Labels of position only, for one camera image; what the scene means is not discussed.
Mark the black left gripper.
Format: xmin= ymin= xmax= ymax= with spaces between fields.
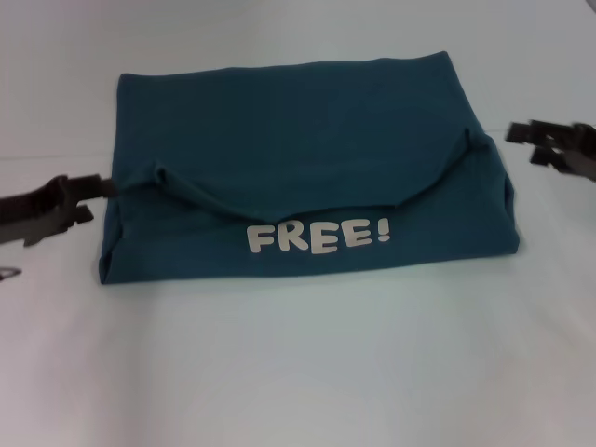
xmin=0 ymin=173 xmax=118 ymax=249

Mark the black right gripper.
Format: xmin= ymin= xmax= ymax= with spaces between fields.
xmin=505 ymin=119 xmax=596 ymax=182

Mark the teal blue t-shirt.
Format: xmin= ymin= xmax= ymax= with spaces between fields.
xmin=100 ymin=50 xmax=521 ymax=288

